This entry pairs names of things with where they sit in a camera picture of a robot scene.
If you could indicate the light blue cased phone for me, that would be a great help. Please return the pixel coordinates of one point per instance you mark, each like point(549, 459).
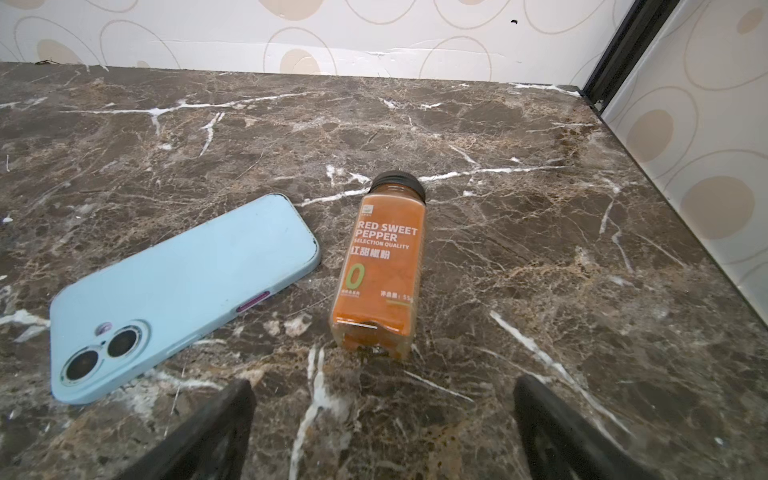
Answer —
point(121, 321)

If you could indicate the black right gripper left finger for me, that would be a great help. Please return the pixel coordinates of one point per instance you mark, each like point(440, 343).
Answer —
point(211, 444)

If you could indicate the black corner frame post right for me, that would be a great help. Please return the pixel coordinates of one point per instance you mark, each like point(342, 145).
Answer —
point(638, 29)

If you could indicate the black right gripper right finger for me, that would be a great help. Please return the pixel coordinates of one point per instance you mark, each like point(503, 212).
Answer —
point(560, 444)

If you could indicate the red sweet pepper spice jar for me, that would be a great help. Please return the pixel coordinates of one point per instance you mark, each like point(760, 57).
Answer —
point(376, 300)

